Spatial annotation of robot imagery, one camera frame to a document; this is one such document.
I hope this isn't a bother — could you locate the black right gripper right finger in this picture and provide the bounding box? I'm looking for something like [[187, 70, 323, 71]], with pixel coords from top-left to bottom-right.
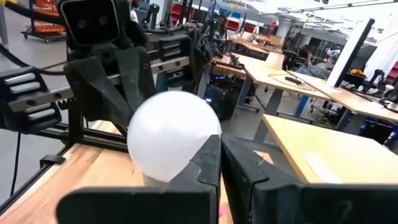
[[220, 136, 398, 224]]

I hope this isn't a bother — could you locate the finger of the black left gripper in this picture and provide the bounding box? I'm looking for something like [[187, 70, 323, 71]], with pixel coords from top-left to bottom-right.
[[116, 45, 157, 112], [63, 55, 135, 128]]

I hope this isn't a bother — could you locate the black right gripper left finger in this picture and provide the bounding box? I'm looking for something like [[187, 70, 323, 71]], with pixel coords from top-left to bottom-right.
[[55, 134, 222, 224]]

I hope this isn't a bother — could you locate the white lightbulb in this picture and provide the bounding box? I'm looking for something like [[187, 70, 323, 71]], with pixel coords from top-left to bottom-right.
[[126, 90, 223, 188]]

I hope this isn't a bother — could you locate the black computer tower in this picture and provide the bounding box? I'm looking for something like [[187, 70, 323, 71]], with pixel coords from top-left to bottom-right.
[[203, 83, 242, 122]]

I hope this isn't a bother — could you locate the rack of red bins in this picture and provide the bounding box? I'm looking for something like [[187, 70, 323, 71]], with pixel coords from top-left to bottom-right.
[[21, 0, 68, 44]]

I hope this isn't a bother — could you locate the light wood background desk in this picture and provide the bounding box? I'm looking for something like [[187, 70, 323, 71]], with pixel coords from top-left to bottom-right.
[[287, 70, 398, 123], [213, 52, 331, 101]]

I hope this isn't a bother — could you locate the white pillar with black edge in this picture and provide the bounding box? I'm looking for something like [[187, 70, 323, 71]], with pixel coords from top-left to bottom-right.
[[325, 17, 376, 89]]

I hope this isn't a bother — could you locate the black aluminium table frame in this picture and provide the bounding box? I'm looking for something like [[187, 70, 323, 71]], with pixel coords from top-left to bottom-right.
[[0, 102, 131, 216]]

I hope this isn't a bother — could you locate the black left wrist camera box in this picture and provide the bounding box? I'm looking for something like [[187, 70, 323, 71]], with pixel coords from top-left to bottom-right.
[[58, 0, 121, 48]]

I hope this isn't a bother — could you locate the black cable clip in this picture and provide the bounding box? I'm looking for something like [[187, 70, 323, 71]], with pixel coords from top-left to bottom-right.
[[39, 154, 67, 168]]

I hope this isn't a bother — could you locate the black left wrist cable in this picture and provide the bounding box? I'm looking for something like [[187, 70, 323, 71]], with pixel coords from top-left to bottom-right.
[[0, 43, 68, 77]]

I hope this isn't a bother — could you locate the thin black cable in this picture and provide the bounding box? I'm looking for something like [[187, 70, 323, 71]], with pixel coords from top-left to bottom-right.
[[10, 133, 22, 197]]

